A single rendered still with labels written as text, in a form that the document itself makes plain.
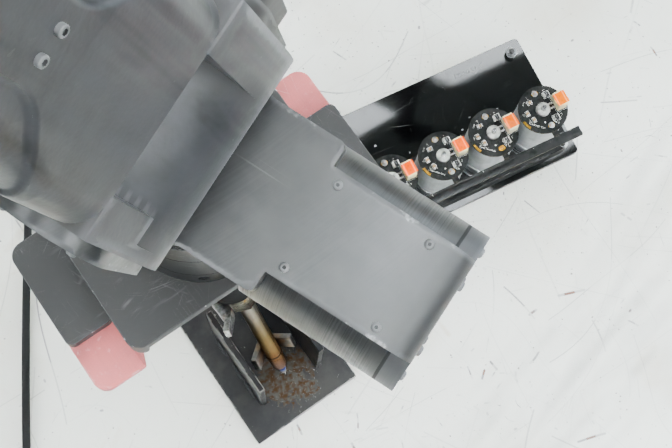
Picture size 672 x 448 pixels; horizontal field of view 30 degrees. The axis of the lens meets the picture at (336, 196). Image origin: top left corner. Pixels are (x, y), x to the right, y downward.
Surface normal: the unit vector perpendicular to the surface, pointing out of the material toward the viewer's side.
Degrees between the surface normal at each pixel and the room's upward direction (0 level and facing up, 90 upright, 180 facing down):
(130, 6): 77
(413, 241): 12
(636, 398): 0
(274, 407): 0
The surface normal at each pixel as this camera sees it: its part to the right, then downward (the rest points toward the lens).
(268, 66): 0.80, 0.50
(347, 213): 0.00, -0.06
